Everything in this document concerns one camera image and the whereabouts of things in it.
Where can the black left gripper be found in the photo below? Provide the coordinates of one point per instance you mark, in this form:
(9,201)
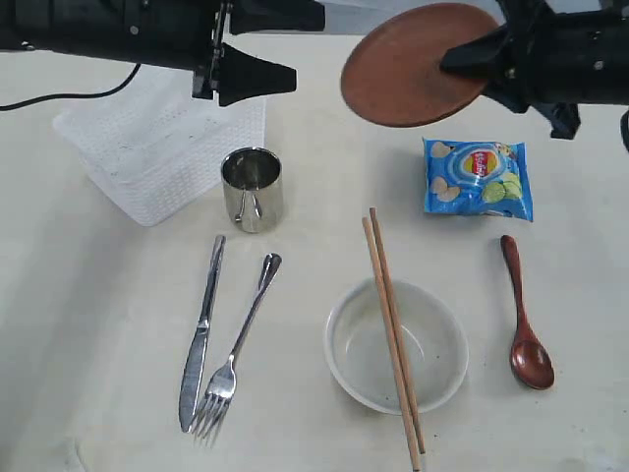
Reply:
(187,35)

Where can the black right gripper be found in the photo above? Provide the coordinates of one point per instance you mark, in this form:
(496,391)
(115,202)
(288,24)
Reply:
(514,53)

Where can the brown round plate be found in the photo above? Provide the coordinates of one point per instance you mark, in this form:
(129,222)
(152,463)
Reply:
(393,78)

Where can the blue chips bag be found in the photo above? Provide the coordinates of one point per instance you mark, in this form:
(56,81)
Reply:
(477,178)

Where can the stainless steel cup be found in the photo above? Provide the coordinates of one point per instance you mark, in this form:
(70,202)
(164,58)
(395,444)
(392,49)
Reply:
(252,188)

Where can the light wooden chopstick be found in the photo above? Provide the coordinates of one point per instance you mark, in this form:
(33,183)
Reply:
(410,434)

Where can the dark red wooden spoon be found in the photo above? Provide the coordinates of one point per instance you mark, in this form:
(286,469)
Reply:
(530,363)

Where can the white ceramic bowl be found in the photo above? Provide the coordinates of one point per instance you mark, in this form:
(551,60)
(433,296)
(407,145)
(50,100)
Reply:
(357,353)

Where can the silver table knife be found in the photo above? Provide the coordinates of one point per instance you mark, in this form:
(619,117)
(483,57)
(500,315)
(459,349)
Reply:
(192,373)

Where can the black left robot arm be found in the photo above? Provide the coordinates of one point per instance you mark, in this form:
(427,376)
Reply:
(82,28)

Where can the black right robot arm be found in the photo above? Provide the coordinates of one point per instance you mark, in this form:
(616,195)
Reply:
(552,62)

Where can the white perforated plastic basket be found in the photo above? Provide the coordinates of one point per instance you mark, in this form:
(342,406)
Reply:
(152,148)

